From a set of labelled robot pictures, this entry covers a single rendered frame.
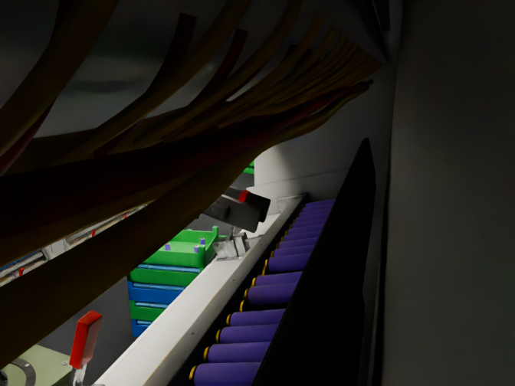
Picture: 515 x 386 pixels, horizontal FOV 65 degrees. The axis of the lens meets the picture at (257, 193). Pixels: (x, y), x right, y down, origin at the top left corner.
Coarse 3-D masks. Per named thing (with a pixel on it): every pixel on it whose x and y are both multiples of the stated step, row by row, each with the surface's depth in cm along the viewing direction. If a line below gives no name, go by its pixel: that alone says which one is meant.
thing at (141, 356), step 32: (256, 192) 64; (288, 192) 62; (320, 192) 61; (192, 288) 43; (160, 320) 38; (352, 320) 24; (128, 352) 34; (160, 352) 32; (352, 352) 28; (128, 384) 29
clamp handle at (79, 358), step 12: (96, 312) 23; (84, 324) 22; (96, 324) 23; (84, 336) 23; (96, 336) 24; (72, 348) 23; (84, 348) 23; (72, 360) 24; (84, 360) 24; (72, 372) 24; (84, 372) 25; (72, 384) 24
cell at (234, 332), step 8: (224, 328) 29; (232, 328) 29; (240, 328) 29; (248, 328) 29; (256, 328) 28; (264, 328) 28; (272, 328) 28; (224, 336) 29; (232, 336) 28; (240, 336) 28; (248, 336) 28; (256, 336) 28; (264, 336) 28; (272, 336) 27
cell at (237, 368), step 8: (200, 368) 25; (208, 368) 25; (216, 368) 25; (224, 368) 25; (232, 368) 24; (240, 368) 24; (248, 368) 24; (256, 368) 24; (200, 376) 25; (208, 376) 25; (216, 376) 24; (224, 376) 24; (232, 376) 24; (240, 376) 24; (248, 376) 24; (200, 384) 25; (208, 384) 25; (216, 384) 24; (224, 384) 24; (232, 384) 24; (240, 384) 24; (248, 384) 24
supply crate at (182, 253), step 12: (216, 228) 156; (180, 240) 162; (192, 240) 161; (216, 240) 156; (156, 252) 143; (168, 252) 142; (180, 252) 141; (192, 252) 141; (204, 252) 140; (168, 264) 143; (180, 264) 143; (192, 264) 142; (204, 264) 141
